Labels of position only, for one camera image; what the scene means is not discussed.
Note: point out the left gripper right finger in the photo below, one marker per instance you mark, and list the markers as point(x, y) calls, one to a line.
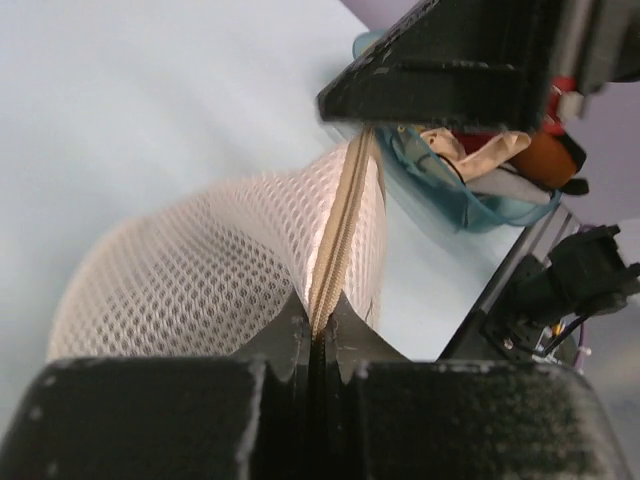
point(391, 418)

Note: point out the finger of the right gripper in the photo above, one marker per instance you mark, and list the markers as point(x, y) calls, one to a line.
point(470, 66)

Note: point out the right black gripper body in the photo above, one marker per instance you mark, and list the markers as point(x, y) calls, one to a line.
point(599, 44)

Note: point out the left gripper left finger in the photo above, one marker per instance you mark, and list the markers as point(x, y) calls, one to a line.
point(240, 416)

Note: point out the round beige mesh laundry bag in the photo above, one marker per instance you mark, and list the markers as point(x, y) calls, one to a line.
point(205, 275)

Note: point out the beige garment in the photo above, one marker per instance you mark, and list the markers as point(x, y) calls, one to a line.
point(468, 166)

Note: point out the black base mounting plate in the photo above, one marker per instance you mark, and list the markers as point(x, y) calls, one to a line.
point(495, 328)

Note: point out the orange black garment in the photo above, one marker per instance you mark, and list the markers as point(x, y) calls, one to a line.
point(553, 162)

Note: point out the translucent blue plastic basket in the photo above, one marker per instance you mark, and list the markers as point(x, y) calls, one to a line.
point(500, 198)

